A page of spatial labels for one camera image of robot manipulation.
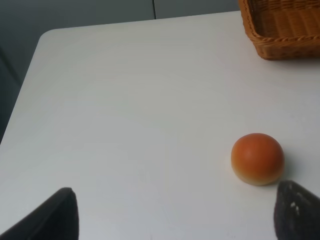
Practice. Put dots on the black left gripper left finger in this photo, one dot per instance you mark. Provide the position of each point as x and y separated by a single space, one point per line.
55 219

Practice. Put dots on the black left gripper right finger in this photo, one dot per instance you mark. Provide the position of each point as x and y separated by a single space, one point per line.
296 212

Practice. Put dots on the brown wicker basket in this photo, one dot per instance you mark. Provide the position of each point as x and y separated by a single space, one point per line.
282 29

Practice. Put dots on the round orange bread bun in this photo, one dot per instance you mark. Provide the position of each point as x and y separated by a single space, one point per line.
257 159

